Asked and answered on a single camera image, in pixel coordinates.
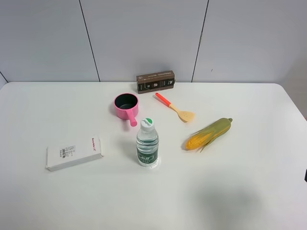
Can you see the white rectangular box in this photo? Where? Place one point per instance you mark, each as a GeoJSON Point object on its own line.
{"type": "Point", "coordinates": [73, 153]}

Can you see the plastic water bottle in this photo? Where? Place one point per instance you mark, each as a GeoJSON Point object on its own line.
{"type": "Point", "coordinates": [147, 144]}

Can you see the orange handled wooden spatula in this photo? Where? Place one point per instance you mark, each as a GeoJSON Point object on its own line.
{"type": "Point", "coordinates": [185, 116]}

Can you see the brown rectangular box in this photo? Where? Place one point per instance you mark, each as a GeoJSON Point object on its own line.
{"type": "Point", "coordinates": [155, 81]}

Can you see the toy corn cob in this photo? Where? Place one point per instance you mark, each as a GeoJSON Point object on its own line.
{"type": "Point", "coordinates": [204, 137]}

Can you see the pink toy pot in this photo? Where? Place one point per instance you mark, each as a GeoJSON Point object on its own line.
{"type": "Point", "coordinates": [127, 107]}

